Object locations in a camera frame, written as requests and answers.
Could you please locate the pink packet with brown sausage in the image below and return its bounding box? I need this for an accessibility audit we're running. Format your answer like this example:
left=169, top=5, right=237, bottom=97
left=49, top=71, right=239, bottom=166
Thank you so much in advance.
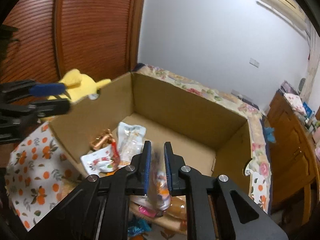
left=137, top=195, right=188, bottom=222

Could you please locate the red-brown slatted wardrobe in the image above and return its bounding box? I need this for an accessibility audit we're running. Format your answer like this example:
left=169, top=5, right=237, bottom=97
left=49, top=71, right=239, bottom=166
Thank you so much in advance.
left=0, top=0, right=148, bottom=100

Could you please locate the blue carton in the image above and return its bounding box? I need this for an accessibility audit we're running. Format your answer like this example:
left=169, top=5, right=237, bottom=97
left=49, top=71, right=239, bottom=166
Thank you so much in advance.
left=302, top=102, right=314, bottom=117

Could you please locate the small white and red packet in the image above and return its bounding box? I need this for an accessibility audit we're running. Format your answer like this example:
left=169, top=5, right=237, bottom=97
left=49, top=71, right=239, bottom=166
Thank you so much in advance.
left=80, top=144, right=121, bottom=178

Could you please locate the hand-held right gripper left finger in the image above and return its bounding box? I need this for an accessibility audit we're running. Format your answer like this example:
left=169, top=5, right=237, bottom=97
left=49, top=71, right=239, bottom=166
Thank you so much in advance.
left=25, top=141, right=152, bottom=240

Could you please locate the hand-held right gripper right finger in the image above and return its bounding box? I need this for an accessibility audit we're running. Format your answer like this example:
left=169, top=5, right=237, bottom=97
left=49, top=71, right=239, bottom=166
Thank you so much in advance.
left=164, top=142, right=288, bottom=240

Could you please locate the pale patterned curtain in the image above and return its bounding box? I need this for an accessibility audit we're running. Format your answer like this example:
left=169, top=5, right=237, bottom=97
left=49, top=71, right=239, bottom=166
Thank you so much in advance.
left=306, top=27, right=320, bottom=100

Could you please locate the orange and white snack packet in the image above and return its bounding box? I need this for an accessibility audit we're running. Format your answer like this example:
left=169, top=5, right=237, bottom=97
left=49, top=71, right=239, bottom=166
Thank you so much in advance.
left=117, top=122, right=147, bottom=165

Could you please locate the silver packet with orange print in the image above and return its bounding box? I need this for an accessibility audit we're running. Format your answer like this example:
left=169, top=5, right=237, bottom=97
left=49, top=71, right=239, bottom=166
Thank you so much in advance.
left=147, top=150, right=173, bottom=210

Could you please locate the teal crumpled cloth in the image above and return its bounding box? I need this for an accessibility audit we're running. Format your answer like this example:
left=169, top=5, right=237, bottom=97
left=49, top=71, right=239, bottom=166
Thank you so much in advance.
left=262, top=126, right=275, bottom=143

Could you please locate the fruit print blanket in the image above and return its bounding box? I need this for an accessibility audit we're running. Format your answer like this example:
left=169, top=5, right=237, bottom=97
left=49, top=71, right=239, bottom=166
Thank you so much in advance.
left=5, top=121, right=272, bottom=240

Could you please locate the wall air conditioner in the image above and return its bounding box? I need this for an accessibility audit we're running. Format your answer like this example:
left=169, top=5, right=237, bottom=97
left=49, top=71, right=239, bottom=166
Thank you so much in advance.
left=257, top=0, right=309, bottom=30

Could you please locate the brown cardboard box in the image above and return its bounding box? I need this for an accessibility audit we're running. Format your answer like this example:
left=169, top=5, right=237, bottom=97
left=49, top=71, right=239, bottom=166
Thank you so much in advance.
left=49, top=72, right=253, bottom=234

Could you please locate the orange foil candy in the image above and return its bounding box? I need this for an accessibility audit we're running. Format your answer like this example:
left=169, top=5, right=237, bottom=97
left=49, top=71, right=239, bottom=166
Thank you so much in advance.
left=91, top=129, right=117, bottom=152

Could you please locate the yellow plush toy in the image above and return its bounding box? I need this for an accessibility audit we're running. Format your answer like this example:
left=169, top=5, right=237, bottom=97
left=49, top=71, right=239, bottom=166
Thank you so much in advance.
left=40, top=69, right=112, bottom=123

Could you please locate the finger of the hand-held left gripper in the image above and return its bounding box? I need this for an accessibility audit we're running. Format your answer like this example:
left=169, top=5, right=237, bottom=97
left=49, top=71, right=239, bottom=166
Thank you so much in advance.
left=0, top=79, right=66, bottom=103
left=0, top=99, right=72, bottom=118

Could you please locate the wooden sideboard cabinet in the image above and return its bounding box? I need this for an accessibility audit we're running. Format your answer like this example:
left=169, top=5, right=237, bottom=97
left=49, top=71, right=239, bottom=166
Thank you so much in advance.
left=266, top=91, right=320, bottom=225

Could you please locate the purple patterned bag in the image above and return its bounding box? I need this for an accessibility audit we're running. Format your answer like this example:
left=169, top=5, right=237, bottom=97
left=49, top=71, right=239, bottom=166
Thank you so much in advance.
left=280, top=80, right=297, bottom=95

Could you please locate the folded floral cloth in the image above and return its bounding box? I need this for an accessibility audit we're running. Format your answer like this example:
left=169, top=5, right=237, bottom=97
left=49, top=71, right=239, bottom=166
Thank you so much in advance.
left=284, top=92, right=307, bottom=113

